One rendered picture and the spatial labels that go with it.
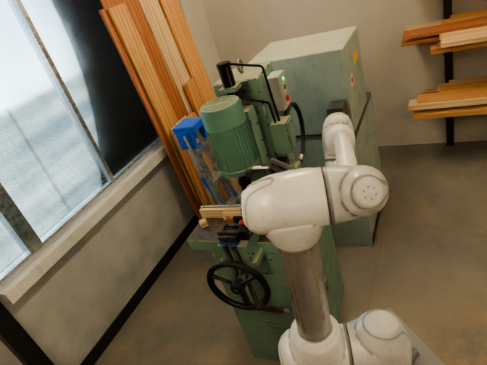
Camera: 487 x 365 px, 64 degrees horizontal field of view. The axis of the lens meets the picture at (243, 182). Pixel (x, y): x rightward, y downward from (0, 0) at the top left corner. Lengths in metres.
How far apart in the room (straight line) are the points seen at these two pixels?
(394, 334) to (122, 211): 2.16
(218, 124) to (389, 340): 0.95
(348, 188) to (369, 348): 0.60
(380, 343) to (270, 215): 0.58
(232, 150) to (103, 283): 1.62
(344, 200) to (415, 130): 3.24
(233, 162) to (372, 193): 0.91
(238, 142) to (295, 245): 0.78
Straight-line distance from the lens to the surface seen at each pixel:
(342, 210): 0.84
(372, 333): 1.26
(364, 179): 0.81
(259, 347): 2.40
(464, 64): 3.79
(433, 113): 3.40
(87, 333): 2.91
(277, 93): 1.82
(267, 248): 1.76
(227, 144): 1.59
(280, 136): 1.79
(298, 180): 0.84
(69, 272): 2.72
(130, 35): 3.03
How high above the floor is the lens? 1.98
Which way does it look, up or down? 29 degrees down
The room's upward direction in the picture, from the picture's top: 18 degrees counter-clockwise
